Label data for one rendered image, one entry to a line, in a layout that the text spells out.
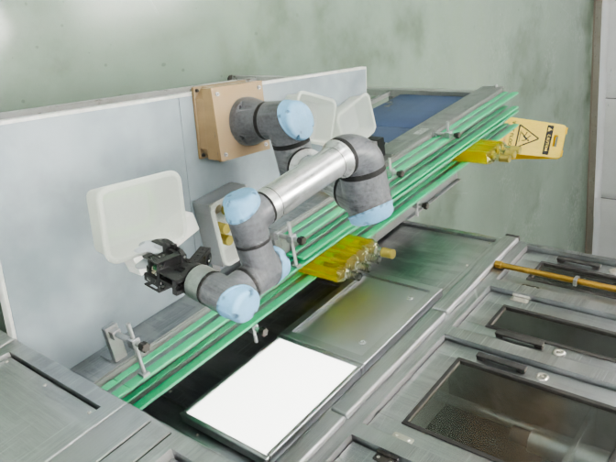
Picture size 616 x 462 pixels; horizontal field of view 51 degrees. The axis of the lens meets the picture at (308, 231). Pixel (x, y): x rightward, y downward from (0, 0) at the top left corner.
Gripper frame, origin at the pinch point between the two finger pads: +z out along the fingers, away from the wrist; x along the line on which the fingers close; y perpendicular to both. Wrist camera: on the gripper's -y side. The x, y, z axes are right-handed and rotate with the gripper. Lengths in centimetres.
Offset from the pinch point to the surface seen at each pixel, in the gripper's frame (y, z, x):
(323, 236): -85, 15, 30
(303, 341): -54, -5, 50
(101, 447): 29.9, -24.0, 23.9
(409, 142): -156, 26, 13
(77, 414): 26.5, -9.6, 26.6
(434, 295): -94, -27, 41
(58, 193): 0.3, 36.4, -2.7
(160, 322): -20, 24, 41
